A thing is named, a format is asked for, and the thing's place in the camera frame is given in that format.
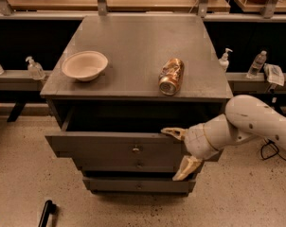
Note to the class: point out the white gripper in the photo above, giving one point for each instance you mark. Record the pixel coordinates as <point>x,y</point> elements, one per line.
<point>196,141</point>

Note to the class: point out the grey top drawer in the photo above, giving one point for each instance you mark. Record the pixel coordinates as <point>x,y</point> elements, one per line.
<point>124,131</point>

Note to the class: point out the grey drawer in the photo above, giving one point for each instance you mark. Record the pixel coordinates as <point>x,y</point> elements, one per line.
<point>124,131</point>
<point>153,185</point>
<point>127,165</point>

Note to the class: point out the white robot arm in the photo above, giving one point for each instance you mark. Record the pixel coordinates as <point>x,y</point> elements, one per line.
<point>244,117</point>

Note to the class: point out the grey drawer cabinet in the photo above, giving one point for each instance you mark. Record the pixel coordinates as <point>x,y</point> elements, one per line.
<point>137,47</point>

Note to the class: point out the grey middle drawer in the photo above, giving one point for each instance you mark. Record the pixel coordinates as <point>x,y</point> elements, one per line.
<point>127,165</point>

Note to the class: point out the grey bottom drawer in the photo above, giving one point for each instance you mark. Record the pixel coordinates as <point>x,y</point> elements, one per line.
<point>153,185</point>

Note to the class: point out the crushed gold soda can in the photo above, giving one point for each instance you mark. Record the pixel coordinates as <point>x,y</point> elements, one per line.
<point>171,77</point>

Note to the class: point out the right white sanitizer pump bottle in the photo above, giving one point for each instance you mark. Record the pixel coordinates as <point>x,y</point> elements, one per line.
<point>223,60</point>

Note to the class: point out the clear plastic water bottle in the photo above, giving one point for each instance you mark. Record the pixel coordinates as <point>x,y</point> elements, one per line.
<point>257,64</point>

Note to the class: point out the crumpled white packet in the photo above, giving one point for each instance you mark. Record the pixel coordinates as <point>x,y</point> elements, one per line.
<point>274,74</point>

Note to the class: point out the white paper bowl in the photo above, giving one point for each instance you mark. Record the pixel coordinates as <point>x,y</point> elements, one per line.
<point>85,66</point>

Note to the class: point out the black object on floor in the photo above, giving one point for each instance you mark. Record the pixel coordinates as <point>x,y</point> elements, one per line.
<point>49,209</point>

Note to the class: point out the wooden desk top left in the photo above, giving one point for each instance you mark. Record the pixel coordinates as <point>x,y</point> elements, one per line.
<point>113,5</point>

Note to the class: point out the left clear sanitizer pump bottle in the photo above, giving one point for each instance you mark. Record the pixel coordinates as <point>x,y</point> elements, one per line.
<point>35,69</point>

